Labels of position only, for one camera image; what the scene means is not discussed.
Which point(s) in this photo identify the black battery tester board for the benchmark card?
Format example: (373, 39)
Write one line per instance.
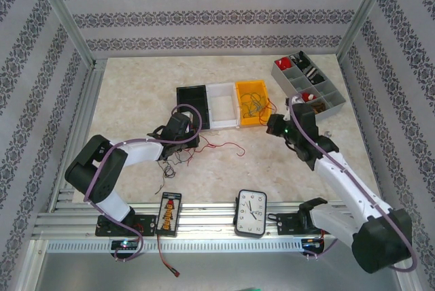
(168, 214)

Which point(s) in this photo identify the aluminium side rail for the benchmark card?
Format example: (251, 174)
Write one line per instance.
(81, 117)

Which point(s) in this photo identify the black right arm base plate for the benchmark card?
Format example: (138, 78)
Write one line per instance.
(287, 223)

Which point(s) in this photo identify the small circuit board green light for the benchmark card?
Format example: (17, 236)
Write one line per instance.
(125, 244)

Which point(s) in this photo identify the brown crumpled item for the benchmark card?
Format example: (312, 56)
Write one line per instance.
(319, 106)

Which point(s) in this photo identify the red and white soft item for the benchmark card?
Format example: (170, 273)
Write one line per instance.
(308, 96)
(283, 63)

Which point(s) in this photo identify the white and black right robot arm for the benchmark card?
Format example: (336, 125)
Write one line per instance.
(343, 175)

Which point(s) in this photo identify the black and white striped sock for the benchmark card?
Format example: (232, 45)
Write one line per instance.
(314, 74)

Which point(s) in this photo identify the grey compartment organizer tray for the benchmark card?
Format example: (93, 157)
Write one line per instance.
(302, 77)

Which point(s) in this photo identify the yellow plastic bin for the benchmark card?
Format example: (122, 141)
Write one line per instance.
(251, 88)

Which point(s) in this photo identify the white plastic bin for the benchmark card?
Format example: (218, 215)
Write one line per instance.
(222, 105)

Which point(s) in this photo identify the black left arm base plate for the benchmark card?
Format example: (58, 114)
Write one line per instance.
(147, 224)

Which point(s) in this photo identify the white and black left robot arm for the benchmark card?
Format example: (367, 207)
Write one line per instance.
(142, 150)

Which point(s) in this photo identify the green object at edge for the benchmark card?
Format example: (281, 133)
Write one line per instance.
(255, 289)

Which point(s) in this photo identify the small circuit board dark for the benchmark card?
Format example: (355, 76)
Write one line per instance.
(312, 242)

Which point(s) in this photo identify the red battery lead with plug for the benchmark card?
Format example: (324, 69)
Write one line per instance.
(164, 260)

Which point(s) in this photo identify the aluminium frame post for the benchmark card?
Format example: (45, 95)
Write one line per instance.
(367, 12)
(61, 12)

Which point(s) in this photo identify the wide aluminium base rail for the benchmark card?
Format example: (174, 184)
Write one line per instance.
(210, 218)

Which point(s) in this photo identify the black plastic bin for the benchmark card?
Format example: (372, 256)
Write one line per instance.
(190, 99)

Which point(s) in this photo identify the black-framed white alarm clock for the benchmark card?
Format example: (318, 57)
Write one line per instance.
(251, 213)

